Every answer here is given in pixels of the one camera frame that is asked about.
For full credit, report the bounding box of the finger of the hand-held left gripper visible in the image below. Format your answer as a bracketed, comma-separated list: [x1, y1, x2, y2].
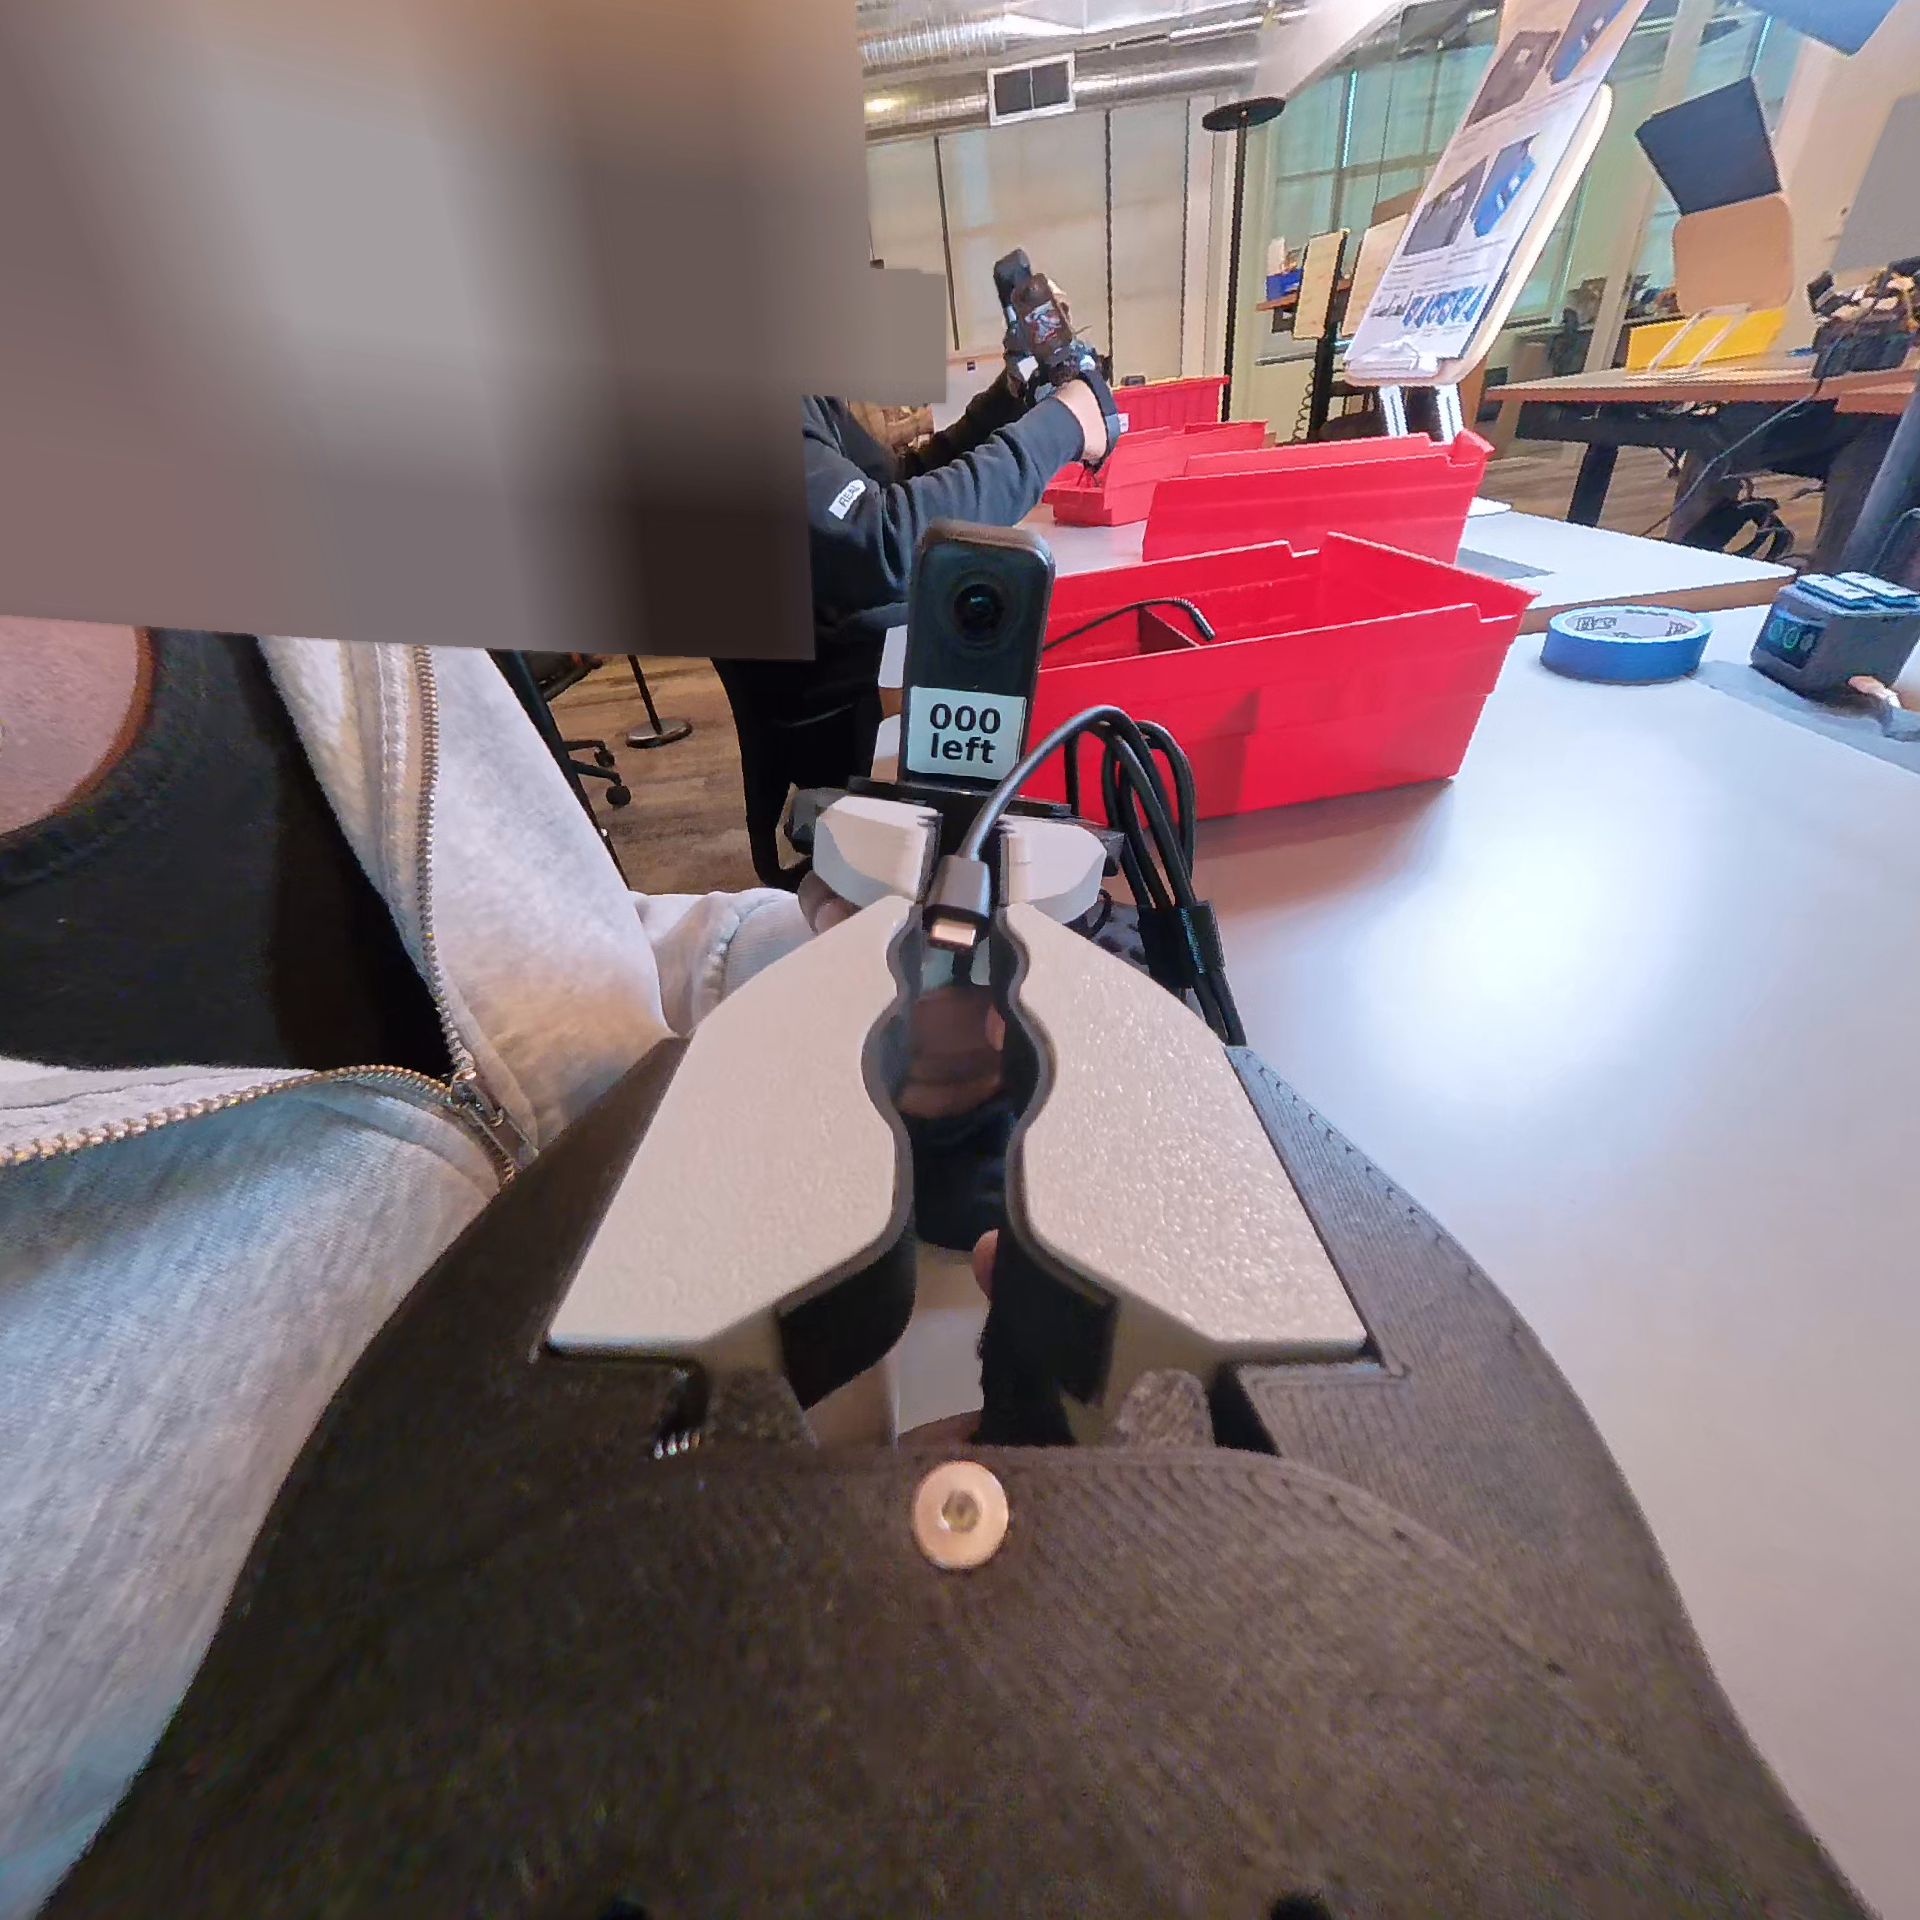
[998, 824, 1112, 924]
[819, 791, 937, 912]

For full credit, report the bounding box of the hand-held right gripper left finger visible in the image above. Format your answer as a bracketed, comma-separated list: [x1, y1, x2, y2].
[545, 897, 925, 1410]

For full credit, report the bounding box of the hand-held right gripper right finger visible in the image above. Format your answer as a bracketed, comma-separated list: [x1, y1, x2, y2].
[979, 903, 1373, 1444]

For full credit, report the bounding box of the thin black usb cable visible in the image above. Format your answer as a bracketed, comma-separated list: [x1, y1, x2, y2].
[918, 705, 1250, 1047]

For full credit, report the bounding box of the person's left forearm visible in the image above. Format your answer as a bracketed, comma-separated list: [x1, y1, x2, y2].
[638, 886, 820, 1037]

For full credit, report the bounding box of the person's left hand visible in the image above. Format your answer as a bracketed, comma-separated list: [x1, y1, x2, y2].
[896, 982, 1011, 1111]

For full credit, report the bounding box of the black floor lamp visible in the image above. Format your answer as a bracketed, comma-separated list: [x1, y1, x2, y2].
[1199, 97, 1290, 422]

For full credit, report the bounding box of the black inner shirt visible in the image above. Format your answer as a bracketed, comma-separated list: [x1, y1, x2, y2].
[0, 629, 458, 1079]

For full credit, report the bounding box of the blue tape roll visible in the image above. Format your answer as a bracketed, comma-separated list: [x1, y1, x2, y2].
[1542, 605, 1714, 686]

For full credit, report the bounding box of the wooden office desk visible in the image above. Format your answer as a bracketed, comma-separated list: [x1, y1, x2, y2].
[1483, 365, 1920, 525]

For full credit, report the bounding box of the small blue grey device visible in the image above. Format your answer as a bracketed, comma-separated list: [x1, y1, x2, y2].
[1752, 570, 1920, 702]

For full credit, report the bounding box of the yellow plastic bin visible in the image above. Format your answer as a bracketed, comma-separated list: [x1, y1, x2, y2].
[1625, 307, 1796, 372]

